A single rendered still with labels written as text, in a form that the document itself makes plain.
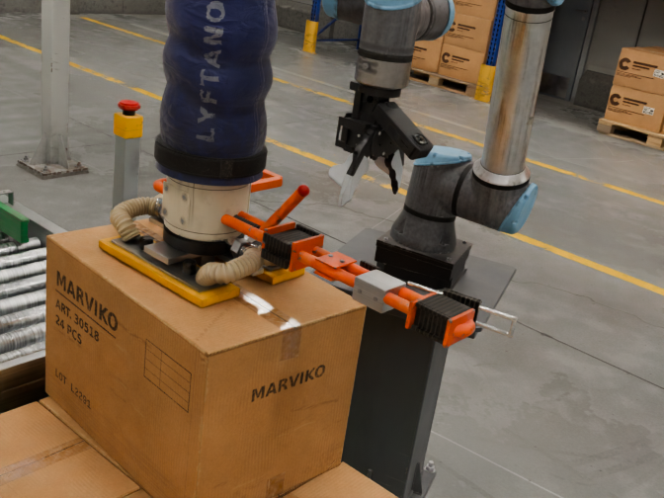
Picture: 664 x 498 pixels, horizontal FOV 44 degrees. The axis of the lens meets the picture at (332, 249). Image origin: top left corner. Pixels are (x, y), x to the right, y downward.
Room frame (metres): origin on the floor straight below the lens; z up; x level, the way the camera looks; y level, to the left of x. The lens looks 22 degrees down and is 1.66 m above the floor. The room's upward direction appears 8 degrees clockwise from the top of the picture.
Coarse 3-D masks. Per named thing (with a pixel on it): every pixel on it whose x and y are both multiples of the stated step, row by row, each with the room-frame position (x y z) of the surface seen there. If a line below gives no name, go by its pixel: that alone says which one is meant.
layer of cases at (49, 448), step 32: (0, 416) 1.54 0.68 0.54; (32, 416) 1.56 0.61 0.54; (64, 416) 1.58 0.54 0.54; (0, 448) 1.44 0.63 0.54; (32, 448) 1.45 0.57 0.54; (64, 448) 1.47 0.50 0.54; (96, 448) 1.48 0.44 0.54; (0, 480) 1.34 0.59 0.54; (32, 480) 1.35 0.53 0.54; (64, 480) 1.36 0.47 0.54; (96, 480) 1.38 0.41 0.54; (128, 480) 1.39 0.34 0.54; (320, 480) 1.48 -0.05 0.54; (352, 480) 1.50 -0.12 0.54
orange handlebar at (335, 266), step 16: (272, 176) 1.86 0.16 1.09; (160, 192) 1.68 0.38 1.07; (240, 224) 1.53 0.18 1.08; (304, 256) 1.42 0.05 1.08; (320, 256) 1.41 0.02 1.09; (336, 256) 1.42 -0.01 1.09; (320, 272) 1.40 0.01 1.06; (336, 272) 1.37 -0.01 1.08; (352, 272) 1.39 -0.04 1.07; (400, 304) 1.28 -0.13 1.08; (464, 336) 1.21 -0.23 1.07
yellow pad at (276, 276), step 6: (264, 270) 1.59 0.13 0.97; (270, 270) 1.59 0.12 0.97; (276, 270) 1.60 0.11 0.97; (282, 270) 1.60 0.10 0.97; (288, 270) 1.61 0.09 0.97; (300, 270) 1.63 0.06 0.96; (258, 276) 1.59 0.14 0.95; (264, 276) 1.58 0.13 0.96; (270, 276) 1.57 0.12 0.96; (276, 276) 1.57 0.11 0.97; (282, 276) 1.58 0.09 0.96; (288, 276) 1.60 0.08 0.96; (294, 276) 1.61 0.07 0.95; (270, 282) 1.57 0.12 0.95; (276, 282) 1.57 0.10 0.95
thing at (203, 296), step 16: (112, 240) 1.62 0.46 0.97; (128, 240) 1.63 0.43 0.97; (144, 240) 1.59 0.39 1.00; (128, 256) 1.56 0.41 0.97; (144, 256) 1.56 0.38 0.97; (144, 272) 1.52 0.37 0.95; (160, 272) 1.51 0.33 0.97; (176, 272) 1.51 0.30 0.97; (192, 272) 1.50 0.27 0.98; (176, 288) 1.46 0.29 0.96; (192, 288) 1.45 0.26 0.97; (208, 288) 1.46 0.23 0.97; (224, 288) 1.48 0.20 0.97; (208, 304) 1.43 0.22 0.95
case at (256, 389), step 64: (64, 256) 1.60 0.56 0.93; (64, 320) 1.60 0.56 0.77; (128, 320) 1.43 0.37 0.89; (192, 320) 1.37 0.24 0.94; (256, 320) 1.40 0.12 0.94; (320, 320) 1.45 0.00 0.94; (64, 384) 1.60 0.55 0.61; (128, 384) 1.42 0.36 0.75; (192, 384) 1.28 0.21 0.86; (256, 384) 1.34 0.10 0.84; (320, 384) 1.47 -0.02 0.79; (128, 448) 1.41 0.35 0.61; (192, 448) 1.27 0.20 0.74; (256, 448) 1.35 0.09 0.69; (320, 448) 1.49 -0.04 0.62
